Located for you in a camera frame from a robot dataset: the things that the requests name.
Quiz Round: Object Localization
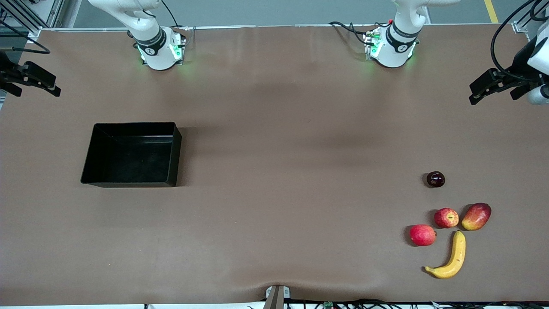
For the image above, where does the black left base cable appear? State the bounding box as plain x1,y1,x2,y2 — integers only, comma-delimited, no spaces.
328,21,370,46

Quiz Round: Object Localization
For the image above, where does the black right base cable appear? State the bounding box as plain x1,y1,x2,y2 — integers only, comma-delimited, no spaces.
161,0,181,28

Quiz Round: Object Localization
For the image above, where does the dark purple plum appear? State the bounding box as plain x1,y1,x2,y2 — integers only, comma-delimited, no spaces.
426,171,446,188

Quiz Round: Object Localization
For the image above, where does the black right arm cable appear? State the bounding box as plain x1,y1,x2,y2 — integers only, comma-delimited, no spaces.
0,19,51,55

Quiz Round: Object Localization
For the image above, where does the aluminium frame post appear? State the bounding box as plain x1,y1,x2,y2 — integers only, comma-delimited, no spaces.
512,0,549,36
0,0,65,39

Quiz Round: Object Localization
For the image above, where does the red yellow apple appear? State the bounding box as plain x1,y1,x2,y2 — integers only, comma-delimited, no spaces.
434,208,459,229

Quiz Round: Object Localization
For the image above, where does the yellow banana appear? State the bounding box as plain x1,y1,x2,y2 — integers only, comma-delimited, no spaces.
425,230,466,279

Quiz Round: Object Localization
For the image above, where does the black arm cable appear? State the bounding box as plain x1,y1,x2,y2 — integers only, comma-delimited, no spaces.
490,0,549,83
0,19,51,55

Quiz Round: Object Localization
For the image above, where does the black plastic box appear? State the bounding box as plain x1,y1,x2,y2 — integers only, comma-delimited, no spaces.
80,122,182,188

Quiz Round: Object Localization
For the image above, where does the red yellow mango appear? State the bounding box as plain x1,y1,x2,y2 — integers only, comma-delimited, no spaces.
462,203,492,231

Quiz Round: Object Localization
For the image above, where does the red round fruit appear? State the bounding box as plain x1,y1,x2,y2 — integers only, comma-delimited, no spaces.
409,224,437,247

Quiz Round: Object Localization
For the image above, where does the black base cable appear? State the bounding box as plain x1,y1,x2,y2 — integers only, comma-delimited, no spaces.
161,0,181,28
328,21,370,46

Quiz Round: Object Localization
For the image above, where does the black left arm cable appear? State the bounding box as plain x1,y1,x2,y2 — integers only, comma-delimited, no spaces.
490,0,549,83

